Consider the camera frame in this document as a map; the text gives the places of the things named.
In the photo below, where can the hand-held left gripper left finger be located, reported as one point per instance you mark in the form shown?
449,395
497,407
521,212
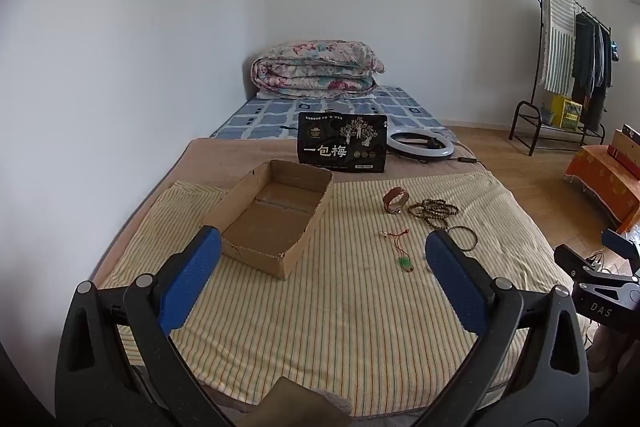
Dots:
192,272

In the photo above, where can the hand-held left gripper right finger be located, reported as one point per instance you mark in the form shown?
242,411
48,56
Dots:
452,277

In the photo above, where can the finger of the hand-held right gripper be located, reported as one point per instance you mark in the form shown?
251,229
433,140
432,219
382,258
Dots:
620,243
570,259

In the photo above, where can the thin metal bangle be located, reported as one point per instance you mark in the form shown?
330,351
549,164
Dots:
474,239

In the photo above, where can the cardboard box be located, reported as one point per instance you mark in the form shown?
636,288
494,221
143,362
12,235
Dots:
270,227

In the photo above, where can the orange cloth covered bench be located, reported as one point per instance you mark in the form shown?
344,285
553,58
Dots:
605,187

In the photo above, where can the long red box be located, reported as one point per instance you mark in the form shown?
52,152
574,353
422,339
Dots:
625,159

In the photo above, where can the tan cardboard piece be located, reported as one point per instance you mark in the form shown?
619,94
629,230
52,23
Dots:
625,139

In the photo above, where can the yellow striped towel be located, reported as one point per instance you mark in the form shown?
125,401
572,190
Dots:
350,307

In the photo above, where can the brown blanket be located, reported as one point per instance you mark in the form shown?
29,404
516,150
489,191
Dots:
225,157

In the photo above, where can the yellow box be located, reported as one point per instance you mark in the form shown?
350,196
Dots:
570,112

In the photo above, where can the olive cloth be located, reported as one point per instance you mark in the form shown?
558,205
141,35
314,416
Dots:
280,402

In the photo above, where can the blue checked bed sheet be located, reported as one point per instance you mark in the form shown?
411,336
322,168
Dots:
270,119

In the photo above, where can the black snack bag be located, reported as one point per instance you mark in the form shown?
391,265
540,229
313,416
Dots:
340,142

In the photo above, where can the dark hanging clothes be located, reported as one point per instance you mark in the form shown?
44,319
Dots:
590,62

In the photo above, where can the green striped hanging cloth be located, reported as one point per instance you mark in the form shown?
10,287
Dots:
557,42

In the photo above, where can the black clothes rack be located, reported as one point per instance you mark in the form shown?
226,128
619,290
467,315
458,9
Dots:
541,32

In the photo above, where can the folded floral quilt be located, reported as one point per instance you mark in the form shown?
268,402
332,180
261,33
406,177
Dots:
315,67

